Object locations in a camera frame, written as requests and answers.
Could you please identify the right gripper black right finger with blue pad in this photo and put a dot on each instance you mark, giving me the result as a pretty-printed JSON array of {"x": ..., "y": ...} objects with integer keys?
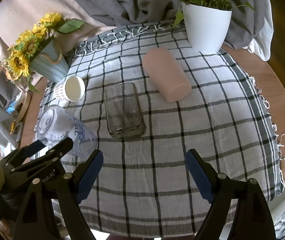
[{"x": 252, "y": 219}]

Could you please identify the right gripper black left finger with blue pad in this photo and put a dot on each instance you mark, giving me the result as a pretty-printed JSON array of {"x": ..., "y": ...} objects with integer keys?
[{"x": 85, "y": 179}]

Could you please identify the clear plastic printed cup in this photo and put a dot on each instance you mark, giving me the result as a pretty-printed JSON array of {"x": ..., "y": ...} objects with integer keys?
[{"x": 56, "y": 124}]

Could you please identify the patterned white paper cup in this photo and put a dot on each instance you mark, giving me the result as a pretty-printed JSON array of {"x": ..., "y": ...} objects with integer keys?
[{"x": 71, "y": 89}]

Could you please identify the clear square glass cup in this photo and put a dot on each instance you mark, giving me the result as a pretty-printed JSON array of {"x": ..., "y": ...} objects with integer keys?
[{"x": 124, "y": 117}]

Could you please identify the pink plastic cup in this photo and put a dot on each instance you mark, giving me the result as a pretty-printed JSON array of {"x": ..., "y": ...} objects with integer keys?
[{"x": 167, "y": 74}]

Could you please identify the white desk appliance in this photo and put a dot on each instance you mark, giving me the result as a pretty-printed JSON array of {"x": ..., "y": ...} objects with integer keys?
[{"x": 10, "y": 130}]

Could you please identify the sunflower bouquet blue vase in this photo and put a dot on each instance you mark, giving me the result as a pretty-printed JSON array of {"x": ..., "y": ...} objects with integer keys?
[{"x": 37, "y": 51}]

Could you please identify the black white plaid tablecloth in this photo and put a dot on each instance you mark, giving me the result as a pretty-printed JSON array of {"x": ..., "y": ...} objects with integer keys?
[{"x": 144, "y": 188}]

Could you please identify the beige curtain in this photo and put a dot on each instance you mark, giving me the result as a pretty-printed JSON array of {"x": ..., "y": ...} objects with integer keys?
[{"x": 18, "y": 15}]

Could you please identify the grey curtain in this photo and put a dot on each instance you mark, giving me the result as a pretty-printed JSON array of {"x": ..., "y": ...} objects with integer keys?
[{"x": 249, "y": 29}]

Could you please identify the white pot green plant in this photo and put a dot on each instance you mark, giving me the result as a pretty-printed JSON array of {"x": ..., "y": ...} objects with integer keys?
[{"x": 206, "y": 22}]

